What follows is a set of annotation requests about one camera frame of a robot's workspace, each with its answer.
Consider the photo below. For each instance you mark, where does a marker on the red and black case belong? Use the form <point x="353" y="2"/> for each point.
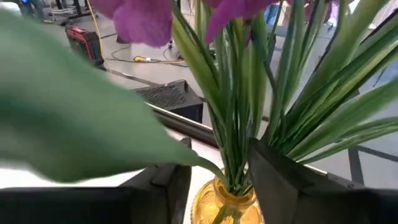
<point x="82" y="40"/>

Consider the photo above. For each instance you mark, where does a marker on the black perforated tower box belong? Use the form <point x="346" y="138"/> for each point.
<point x="168" y="96"/>

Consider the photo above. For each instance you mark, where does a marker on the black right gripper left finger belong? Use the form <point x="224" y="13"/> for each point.
<point x="178" y="186"/>

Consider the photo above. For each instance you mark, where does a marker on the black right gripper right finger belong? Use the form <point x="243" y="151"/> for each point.
<point x="273" y="186"/>

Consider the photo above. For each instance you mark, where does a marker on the yellow glass vase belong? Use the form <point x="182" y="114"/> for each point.
<point x="211" y="205"/>

